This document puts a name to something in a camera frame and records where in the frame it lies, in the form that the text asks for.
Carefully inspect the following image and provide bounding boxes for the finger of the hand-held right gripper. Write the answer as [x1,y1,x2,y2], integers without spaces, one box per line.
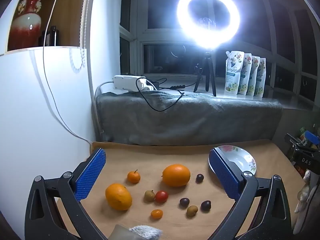
[285,130,320,153]

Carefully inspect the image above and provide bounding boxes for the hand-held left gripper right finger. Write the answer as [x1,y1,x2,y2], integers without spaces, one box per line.
[209,147,293,240]

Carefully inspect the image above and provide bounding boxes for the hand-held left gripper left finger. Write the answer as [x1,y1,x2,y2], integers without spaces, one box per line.
[24,148,107,240]

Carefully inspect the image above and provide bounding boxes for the floral white plate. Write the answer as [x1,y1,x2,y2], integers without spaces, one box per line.
[209,145,257,176]

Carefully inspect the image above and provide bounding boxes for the round bumpy orange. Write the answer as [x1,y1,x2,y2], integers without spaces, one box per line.
[105,183,133,211]

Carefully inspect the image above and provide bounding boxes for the small mandarin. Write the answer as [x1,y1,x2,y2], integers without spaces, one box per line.
[127,169,141,184]

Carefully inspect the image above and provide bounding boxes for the large oval orange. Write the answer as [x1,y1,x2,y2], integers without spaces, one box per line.
[162,164,191,188]

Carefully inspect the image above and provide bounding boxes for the red cherry tomato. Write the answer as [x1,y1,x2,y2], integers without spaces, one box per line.
[155,190,169,203]

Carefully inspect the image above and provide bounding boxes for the person's right hand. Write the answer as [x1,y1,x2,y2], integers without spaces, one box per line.
[294,169,313,233]

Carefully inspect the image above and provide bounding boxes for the grey fleece blanket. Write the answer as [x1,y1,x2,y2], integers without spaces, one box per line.
[96,91,284,147]

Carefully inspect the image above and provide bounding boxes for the grey fuzzy cloth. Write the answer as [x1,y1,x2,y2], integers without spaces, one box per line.
[129,225,162,240]

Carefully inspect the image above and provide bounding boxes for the white power strip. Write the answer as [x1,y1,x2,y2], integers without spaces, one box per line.
[114,75,155,92]

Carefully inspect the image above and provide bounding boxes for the black tripod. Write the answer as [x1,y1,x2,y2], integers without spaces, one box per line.
[193,50,217,97]

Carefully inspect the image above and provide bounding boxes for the dark glass bottle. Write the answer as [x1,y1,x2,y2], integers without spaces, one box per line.
[41,26,60,47]

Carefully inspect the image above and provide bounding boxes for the red and white vase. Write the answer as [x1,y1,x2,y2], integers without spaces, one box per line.
[9,0,48,50]

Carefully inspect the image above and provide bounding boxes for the white power strip cord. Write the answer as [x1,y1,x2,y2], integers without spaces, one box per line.
[94,81,115,137]

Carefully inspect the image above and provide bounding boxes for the black cable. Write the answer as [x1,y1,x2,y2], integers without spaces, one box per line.
[139,77,198,112]

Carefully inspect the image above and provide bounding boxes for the thin white cable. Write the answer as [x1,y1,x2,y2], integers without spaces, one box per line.
[42,0,93,145]

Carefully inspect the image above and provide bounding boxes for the ring light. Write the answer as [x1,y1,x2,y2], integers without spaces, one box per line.
[176,0,241,49]

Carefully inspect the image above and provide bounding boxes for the white bead chain cord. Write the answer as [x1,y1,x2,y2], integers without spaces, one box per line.
[79,0,91,68]

